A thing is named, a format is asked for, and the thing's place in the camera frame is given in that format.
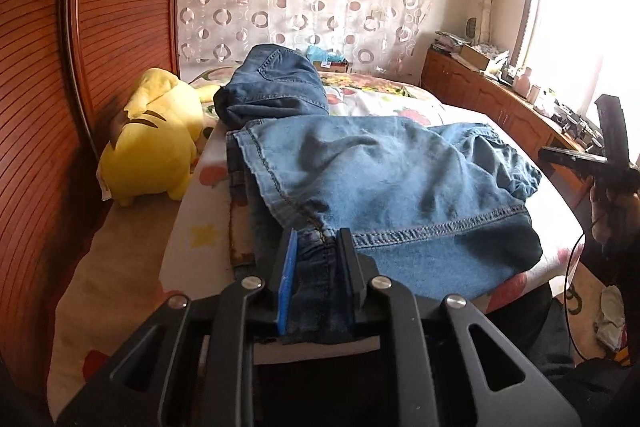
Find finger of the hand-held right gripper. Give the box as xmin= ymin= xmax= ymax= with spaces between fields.
xmin=594 ymin=94 xmax=630 ymax=168
xmin=538 ymin=147 xmax=608 ymax=178

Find wooden frame window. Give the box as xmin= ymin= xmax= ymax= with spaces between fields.
xmin=514 ymin=0 xmax=640 ymax=152

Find brown wooden sideboard cabinet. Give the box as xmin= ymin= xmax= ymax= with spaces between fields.
xmin=421 ymin=47 xmax=603 ymax=210

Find brown wooden slatted wardrobe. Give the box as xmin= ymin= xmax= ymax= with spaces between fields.
xmin=0 ymin=0 xmax=189 ymax=408

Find blue tissue pack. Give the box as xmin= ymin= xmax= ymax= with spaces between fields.
xmin=304 ymin=46 xmax=347 ymax=64

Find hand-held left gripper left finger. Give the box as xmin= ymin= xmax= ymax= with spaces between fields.
xmin=56 ymin=228 xmax=302 ymax=427

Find bottles on cabinet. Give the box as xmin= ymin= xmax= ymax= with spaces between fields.
xmin=514 ymin=67 xmax=534 ymax=99

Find thin black cable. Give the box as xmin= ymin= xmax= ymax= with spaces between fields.
xmin=565 ymin=232 xmax=628 ymax=364

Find open cardboard box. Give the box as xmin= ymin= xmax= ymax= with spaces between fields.
xmin=458 ymin=44 xmax=502 ymax=71

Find blue denim pants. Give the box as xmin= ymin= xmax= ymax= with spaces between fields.
xmin=213 ymin=44 xmax=544 ymax=347

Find person's dark clothing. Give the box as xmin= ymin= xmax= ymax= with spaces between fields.
xmin=492 ymin=284 xmax=640 ymax=427

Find crumpled white cloth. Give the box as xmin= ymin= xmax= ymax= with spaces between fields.
xmin=591 ymin=285 xmax=627 ymax=354

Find pile of printed cloth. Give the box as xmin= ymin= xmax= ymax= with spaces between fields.
xmin=433 ymin=31 xmax=472 ymax=54

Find yellow plush toy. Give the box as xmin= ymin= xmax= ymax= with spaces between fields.
xmin=96 ymin=67 xmax=222 ymax=208

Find person's right hand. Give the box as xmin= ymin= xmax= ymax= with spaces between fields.
xmin=589 ymin=186 xmax=623 ymax=254

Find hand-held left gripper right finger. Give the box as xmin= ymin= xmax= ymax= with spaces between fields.
xmin=335 ymin=228 xmax=582 ymax=427

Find small printed carton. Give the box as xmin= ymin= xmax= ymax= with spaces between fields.
xmin=314 ymin=59 xmax=352 ymax=74

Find beige floral blanket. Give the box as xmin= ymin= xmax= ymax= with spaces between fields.
xmin=47 ymin=64 xmax=426 ymax=414

